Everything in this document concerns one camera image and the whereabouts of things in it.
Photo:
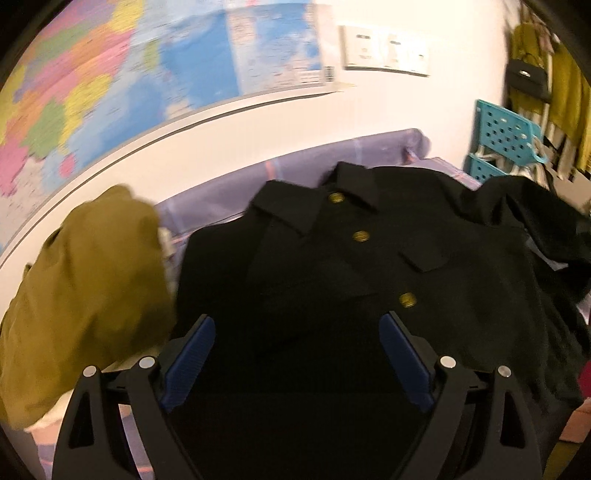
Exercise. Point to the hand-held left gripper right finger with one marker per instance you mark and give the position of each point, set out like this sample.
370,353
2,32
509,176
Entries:
406,364

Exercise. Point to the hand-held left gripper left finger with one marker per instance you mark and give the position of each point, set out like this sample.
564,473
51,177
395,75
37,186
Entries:
190,362

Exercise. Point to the black button jacket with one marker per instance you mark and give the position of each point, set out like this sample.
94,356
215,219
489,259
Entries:
346,277

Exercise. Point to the olive green garment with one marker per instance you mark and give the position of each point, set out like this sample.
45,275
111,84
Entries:
87,295

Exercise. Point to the cream cloth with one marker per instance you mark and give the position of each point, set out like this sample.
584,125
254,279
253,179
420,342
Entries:
44,421

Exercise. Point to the pink cloth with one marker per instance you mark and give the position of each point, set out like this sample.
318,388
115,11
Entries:
579,401

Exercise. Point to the teal perforated basket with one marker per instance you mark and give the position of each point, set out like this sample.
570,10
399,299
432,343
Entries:
505,134
485,170

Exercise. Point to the purple striped bed sheet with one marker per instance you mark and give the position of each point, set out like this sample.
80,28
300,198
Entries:
300,161

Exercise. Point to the black handbag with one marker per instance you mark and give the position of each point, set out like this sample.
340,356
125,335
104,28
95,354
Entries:
526,78

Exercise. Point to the hanging mustard yellow garment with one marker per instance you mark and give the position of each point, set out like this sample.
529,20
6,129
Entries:
565,92

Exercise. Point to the colourful wall map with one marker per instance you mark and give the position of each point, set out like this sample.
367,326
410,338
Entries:
92,92

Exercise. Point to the white wall socket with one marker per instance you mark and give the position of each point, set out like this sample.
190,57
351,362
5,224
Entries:
364,46
408,55

